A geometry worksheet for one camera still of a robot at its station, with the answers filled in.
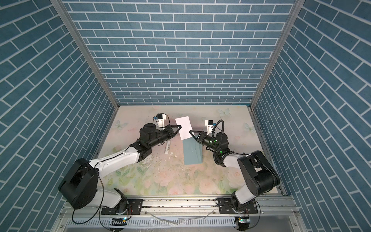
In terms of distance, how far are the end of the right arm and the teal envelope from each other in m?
0.18

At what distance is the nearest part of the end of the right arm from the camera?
26.4 inches

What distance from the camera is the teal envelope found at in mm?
929
